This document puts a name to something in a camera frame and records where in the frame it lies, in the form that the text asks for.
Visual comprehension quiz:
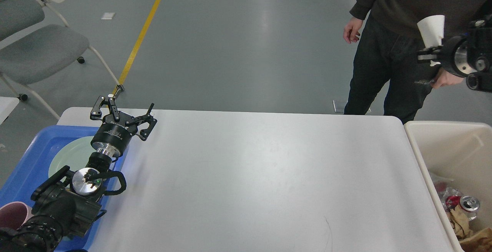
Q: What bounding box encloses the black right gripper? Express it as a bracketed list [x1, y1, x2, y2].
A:
[417, 35, 477, 77]

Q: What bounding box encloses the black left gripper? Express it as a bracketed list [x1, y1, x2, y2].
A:
[91, 95, 158, 157]

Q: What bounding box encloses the light green plate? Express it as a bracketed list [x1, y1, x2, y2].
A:
[48, 136, 97, 177]

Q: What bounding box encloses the crushed red can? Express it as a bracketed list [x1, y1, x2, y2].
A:
[445, 195, 481, 213]

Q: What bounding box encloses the brown paper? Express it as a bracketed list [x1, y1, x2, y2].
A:
[446, 206, 474, 241]

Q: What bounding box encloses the brown paper bag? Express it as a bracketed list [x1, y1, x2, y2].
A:
[459, 227, 492, 252]

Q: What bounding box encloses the aluminium foil tray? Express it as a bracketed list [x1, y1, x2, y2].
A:
[429, 172, 463, 212]

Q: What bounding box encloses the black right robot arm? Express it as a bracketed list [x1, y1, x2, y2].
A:
[417, 14, 492, 93]

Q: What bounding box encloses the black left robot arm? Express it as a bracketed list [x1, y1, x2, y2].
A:
[1, 95, 158, 252]

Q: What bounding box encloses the person's left hand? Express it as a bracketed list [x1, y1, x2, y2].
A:
[430, 68, 464, 89]

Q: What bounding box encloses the person's right hand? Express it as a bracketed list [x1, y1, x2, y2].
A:
[343, 17, 364, 44]

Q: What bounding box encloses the person in dark sweater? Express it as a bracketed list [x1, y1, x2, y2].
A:
[344, 0, 491, 123]

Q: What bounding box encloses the beige plastic bin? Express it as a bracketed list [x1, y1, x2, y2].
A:
[404, 121, 492, 252]

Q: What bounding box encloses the grey floor plate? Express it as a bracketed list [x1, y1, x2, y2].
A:
[332, 100, 347, 114]

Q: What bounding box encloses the grey chair left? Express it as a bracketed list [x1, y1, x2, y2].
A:
[0, 0, 124, 119]

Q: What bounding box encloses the pink mug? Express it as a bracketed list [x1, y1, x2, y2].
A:
[0, 201, 33, 230]

